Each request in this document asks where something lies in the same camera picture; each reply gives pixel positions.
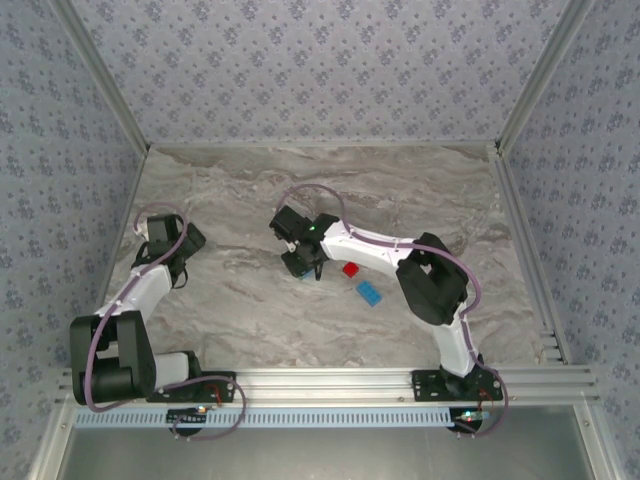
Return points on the aluminium frame post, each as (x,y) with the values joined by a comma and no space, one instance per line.
(541,75)
(106,75)

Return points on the long blue lego brick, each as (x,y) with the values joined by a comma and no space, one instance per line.
(369,293)

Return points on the small blue lego brick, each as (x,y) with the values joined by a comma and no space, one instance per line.
(306,276)

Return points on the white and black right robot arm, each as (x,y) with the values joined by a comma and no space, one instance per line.
(365,255)

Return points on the wide aluminium table side rail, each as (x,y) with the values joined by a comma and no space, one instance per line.
(527,250)

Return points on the red lego brick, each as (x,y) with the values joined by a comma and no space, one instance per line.
(351,270)

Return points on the long aluminium table edge strip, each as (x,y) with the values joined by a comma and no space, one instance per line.
(325,145)

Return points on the thin aluminium table edge strip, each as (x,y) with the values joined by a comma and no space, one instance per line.
(125,220)

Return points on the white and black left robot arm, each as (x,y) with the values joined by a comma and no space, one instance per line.
(150,292)

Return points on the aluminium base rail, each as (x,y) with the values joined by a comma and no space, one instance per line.
(325,385)

